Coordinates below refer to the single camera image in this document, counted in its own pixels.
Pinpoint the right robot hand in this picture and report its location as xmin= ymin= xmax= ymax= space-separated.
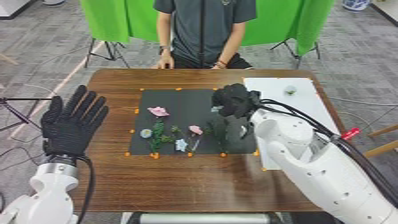
xmin=209 ymin=83 xmax=262 ymax=120

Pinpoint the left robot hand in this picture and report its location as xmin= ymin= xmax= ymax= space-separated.
xmin=39 ymin=84 xmax=111 ymax=158

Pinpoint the dark mat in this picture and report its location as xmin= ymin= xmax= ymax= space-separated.
xmin=127 ymin=88 xmax=259 ymax=156

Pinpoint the person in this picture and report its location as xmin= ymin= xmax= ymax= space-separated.
xmin=151 ymin=0 xmax=259 ymax=70

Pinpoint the black tripod stand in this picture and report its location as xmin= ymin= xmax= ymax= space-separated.
xmin=0 ymin=96 xmax=55 ymax=133

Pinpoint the dark green sprig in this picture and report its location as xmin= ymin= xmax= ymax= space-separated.
xmin=204 ymin=119 xmax=232 ymax=155

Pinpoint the small pink flower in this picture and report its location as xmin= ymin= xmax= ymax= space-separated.
xmin=186 ymin=125 xmax=206 ymax=155

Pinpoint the white sheet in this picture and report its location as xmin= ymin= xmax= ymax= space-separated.
xmin=241 ymin=77 xmax=342 ymax=172

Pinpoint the small green sprig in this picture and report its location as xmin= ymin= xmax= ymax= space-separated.
xmin=168 ymin=124 xmax=186 ymax=138

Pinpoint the large pink flower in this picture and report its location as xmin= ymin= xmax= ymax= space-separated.
xmin=145 ymin=106 xmax=172 ymax=118

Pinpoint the tall green sprig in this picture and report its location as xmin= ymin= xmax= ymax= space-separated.
xmin=147 ymin=118 xmax=175 ymax=155

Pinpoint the white flower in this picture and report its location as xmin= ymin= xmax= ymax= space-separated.
xmin=174 ymin=138 xmax=190 ymax=153

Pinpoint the black backdrop stand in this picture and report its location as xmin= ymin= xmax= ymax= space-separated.
xmin=268 ymin=38 xmax=321 ymax=70
xmin=83 ymin=37 xmax=131 ymax=69

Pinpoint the blue white vase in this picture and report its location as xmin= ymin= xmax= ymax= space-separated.
xmin=341 ymin=0 xmax=373 ymax=13

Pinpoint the pale grey bar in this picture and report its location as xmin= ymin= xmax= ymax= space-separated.
xmin=126 ymin=212 xmax=284 ymax=224

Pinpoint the black cable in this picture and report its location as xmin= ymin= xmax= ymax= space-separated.
xmin=72 ymin=155 xmax=97 ymax=224

